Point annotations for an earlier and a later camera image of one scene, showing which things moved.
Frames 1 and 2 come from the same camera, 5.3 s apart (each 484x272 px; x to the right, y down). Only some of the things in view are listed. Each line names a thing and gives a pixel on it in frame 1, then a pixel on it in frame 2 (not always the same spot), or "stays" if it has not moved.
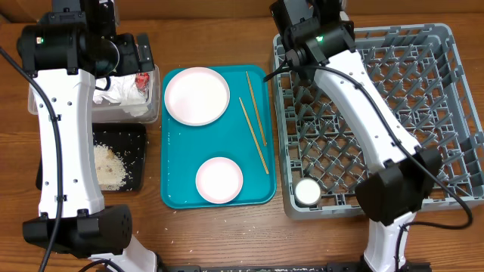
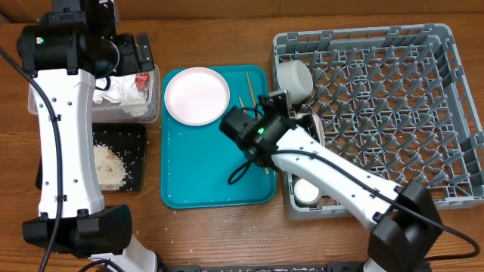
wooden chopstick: x=255 y=107 stays
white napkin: x=124 y=91 stays
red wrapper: x=142 y=80 stays
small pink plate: x=218 y=180 -> x=320 y=125
